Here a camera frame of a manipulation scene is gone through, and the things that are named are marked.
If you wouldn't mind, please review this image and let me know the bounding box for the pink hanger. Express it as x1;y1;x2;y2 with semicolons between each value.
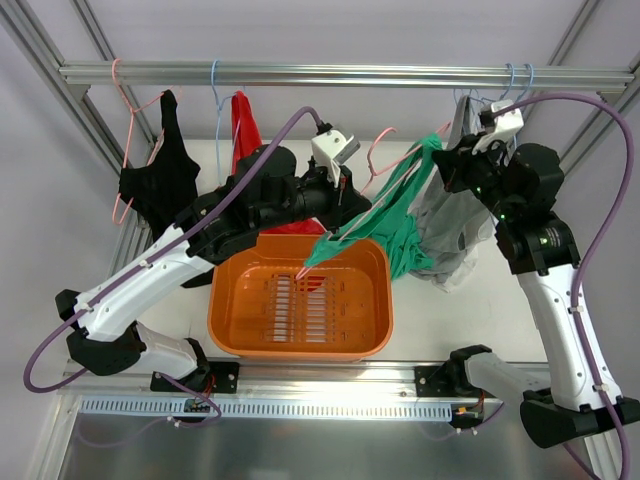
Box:
295;127;451;281
111;58;165;225

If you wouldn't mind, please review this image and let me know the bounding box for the green tank top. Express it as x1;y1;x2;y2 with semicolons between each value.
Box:
296;127;442;280

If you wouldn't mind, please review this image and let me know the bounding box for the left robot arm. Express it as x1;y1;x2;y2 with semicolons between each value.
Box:
56;140;371;392

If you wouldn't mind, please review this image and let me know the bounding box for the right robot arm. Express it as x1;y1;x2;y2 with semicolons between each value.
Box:
432;135;639;449

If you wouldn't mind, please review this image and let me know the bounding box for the grey tank top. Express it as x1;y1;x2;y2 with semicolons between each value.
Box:
414;94;497;294

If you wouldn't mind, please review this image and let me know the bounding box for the blue hanger with grey top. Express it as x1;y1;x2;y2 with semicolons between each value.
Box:
452;88;487;105

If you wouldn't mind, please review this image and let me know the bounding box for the red tank top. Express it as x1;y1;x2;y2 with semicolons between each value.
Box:
231;91;325;235

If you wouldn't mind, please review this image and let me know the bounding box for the blue empty hanger inner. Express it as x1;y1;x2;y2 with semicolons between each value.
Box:
499;62;516;101

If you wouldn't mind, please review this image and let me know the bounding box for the blue empty hanger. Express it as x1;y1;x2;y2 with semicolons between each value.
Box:
515;63;535;102
499;62;516;101

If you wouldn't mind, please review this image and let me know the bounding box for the blue empty hanger outer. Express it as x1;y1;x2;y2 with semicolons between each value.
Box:
515;63;535;102

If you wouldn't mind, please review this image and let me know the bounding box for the blue hanger with red top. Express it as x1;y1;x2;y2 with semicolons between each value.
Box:
210;59;239;186

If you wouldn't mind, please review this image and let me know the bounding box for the black tank top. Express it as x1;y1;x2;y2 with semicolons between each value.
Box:
119;90;200;240

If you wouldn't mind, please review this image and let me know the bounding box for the orange plastic basket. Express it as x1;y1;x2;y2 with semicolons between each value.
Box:
208;235;394;362

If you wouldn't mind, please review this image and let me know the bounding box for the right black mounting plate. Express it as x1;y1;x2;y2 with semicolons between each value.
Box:
413;365;450;398

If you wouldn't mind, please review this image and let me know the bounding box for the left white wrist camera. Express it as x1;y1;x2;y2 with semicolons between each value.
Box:
311;127;360;187

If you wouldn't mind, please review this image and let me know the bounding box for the aluminium hanging rail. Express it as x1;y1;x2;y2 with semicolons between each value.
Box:
58;60;635;92

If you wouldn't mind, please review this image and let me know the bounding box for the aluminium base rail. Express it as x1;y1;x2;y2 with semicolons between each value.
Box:
58;357;464;402

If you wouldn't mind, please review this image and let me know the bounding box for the white slotted cable duct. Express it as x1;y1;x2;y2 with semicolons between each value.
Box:
79;396;453;422

